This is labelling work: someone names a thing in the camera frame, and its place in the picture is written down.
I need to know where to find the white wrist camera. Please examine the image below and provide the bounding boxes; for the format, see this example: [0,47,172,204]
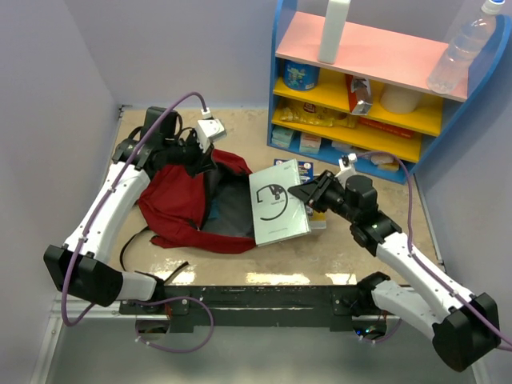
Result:
[336,153,358,185]
[195,119,227,153]

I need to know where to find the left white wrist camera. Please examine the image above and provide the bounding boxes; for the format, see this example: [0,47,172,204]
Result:
[195,119,227,153]

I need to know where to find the blue wooden shelf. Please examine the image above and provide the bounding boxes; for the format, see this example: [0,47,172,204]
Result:
[267,1,511,173]

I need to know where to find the yellow snack bag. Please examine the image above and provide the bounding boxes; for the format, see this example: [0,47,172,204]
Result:
[278,98,358,129]

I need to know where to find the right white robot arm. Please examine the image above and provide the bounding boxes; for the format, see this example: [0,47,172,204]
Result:
[288,171,502,372]

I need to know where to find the white booklet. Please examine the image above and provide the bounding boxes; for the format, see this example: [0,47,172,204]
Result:
[249,159,311,246]

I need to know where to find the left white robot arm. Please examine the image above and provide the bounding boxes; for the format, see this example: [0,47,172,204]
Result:
[43,107,226,314]

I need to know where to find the red snack box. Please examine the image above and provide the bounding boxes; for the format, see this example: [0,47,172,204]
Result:
[345,74,373,116]

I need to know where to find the lower book under booklet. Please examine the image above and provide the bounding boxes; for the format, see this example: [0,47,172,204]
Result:
[306,206,327,233]

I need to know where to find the clear plastic water bottle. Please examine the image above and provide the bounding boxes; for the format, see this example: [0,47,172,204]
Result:
[426,0,505,94]

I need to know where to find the white bottle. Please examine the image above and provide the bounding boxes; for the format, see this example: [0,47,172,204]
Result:
[317,0,351,64]

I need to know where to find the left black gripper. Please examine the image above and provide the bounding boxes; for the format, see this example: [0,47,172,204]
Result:
[163,128,217,179]

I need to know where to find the blue treehouse book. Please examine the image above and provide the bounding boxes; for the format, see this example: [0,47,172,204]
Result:
[298,161,314,183]

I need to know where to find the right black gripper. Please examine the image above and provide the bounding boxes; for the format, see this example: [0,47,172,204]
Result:
[288,170,358,223]

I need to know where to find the red backpack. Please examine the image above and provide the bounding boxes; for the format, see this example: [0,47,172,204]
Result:
[138,150,256,254]

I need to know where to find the white wrapped packs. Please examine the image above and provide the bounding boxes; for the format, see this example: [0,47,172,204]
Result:
[331,141,400,172]

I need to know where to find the aluminium rail frame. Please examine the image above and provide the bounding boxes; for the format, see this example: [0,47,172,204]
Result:
[30,104,491,384]

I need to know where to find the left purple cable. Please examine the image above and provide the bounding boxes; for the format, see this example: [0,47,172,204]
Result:
[60,92,217,353]

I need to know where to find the white paper roll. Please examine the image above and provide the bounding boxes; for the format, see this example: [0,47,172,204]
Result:
[379,84,423,114]

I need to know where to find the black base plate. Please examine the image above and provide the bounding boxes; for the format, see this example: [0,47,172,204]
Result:
[119,285,382,333]

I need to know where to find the red flat box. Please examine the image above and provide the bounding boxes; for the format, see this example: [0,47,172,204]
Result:
[358,117,414,139]

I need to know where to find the blue round tin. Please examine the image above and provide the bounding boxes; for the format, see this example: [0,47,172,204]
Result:
[283,60,320,91]

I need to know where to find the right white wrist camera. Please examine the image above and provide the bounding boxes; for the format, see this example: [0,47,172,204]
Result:
[336,153,358,185]

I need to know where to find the pink tissue pack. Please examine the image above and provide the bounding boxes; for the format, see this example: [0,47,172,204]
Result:
[299,132,322,154]

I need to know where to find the teal tissue pack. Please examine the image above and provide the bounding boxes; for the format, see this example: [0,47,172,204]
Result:
[271,126,295,148]

